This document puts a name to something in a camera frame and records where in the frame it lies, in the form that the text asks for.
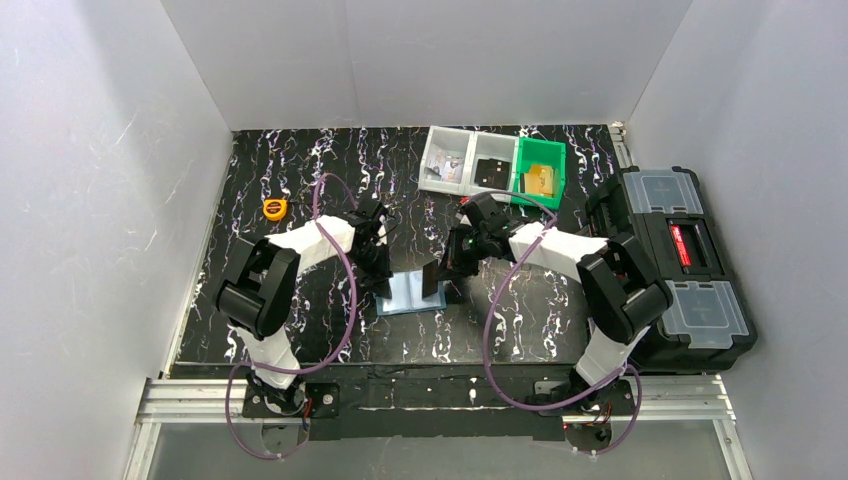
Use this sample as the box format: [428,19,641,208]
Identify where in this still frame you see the blue card holder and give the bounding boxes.
[375,269,447,316]

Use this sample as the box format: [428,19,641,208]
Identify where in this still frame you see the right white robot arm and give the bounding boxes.
[421,191,673,397]

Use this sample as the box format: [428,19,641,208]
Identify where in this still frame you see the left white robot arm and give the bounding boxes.
[214,199,392,392]

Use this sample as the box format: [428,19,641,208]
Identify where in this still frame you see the black object in bin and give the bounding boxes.
[474,158,511,190]

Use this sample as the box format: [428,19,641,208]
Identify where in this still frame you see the middle grey storage bin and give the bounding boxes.
[466,132,519,196]

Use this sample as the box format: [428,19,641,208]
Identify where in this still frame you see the grey storage bin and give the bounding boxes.
[418,126,475,196]
[466,132,519,196]

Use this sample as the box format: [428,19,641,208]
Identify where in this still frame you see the small items in grey bin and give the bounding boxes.
[426,151,464,184]

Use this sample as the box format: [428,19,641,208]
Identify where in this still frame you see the yellow items in green bin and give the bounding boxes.
[520,164,555,198]

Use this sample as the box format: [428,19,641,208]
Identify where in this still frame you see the left grey storage bin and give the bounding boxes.
[418,126,475,196]

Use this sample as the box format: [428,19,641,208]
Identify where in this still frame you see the green storage bin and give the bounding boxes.
[512,137,567,211]

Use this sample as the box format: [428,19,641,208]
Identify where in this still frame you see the orange tape measure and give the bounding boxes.
[262,198,288,222]

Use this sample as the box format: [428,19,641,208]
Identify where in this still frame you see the black toolbox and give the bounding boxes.
[586,166,758,374]

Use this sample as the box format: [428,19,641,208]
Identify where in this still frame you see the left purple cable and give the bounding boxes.
[225,173,362,462]

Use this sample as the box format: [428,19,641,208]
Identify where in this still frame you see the purple cable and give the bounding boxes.
[225,173,362,462]
[463,190,643,456]

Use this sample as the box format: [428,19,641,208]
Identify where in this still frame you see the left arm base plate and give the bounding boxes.
[241,380,340,419]

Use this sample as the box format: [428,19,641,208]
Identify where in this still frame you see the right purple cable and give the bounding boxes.
[463,190,643,456]

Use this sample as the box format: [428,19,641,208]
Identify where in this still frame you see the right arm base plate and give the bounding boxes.
[535,379,641,455]

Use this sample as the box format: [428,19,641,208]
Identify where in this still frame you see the aluminium frame rail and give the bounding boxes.
[124,375,753,479]

